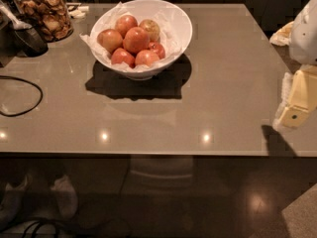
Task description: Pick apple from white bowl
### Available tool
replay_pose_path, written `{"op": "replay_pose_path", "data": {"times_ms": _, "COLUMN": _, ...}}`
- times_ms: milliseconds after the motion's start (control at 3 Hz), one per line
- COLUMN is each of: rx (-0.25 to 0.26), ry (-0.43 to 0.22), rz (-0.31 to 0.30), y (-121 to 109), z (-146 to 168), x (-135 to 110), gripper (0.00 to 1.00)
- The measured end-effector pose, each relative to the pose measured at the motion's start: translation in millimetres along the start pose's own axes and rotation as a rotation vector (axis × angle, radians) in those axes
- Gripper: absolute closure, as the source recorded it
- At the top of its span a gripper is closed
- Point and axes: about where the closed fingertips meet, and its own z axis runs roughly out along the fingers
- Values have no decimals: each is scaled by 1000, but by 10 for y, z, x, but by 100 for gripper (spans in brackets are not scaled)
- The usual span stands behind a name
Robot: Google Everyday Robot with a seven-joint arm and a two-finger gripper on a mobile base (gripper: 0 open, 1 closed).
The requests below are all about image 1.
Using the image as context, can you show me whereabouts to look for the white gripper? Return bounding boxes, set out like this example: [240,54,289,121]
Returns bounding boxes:
[269,0,317,132]

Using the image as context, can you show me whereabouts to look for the red apple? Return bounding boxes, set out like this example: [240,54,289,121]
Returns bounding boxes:
[135,50,159,66]
[97,29,123,54]
[149,42,165,60]
[115,15,138,37]
[123,27,150,54]
[111,48,135,68]

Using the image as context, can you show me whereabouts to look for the white ceramic bowl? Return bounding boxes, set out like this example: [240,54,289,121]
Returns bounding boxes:
[89,0,193,81]

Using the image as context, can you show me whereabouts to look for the white paper bowl liner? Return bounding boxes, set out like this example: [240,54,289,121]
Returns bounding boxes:
[79,2,182,73]

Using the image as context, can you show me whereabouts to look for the yellowish apple top right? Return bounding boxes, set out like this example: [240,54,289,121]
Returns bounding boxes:
[140,19,160,42]

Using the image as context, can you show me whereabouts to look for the small white items on table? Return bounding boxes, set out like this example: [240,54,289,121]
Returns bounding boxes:
[67,4,89,19]

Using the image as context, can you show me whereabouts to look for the glass jar of dried chips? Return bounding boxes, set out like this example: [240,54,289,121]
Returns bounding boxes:
[14,0,73,43]

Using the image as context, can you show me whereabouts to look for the white shoe right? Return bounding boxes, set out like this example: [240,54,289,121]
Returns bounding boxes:
[51,175,78,219]

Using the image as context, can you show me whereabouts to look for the white shoe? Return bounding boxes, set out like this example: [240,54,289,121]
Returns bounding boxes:
[51,175,78,219]
[0,174,32,230]

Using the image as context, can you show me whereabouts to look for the black round appliance base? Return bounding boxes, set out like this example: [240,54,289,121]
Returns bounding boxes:
[14,28,49,58]

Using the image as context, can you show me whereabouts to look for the white shoe left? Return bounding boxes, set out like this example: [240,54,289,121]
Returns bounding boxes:
[0,174,32,230]

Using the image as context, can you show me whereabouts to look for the black cable loop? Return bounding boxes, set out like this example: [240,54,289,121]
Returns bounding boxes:
[0,74,45,118]

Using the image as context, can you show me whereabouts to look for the white spoon handle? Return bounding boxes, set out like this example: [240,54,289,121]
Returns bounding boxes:
[0,1,32,30]

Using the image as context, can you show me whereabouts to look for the black cables on floor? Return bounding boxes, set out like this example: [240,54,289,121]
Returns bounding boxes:
[0,216,100,238]

